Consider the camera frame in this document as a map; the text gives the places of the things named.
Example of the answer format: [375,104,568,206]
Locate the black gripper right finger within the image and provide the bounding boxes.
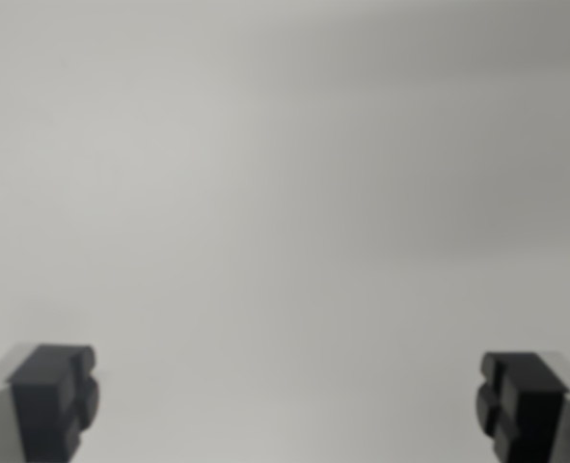
[475,350,570,463]

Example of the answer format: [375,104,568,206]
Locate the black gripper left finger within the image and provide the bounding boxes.
[0,341,101,463]

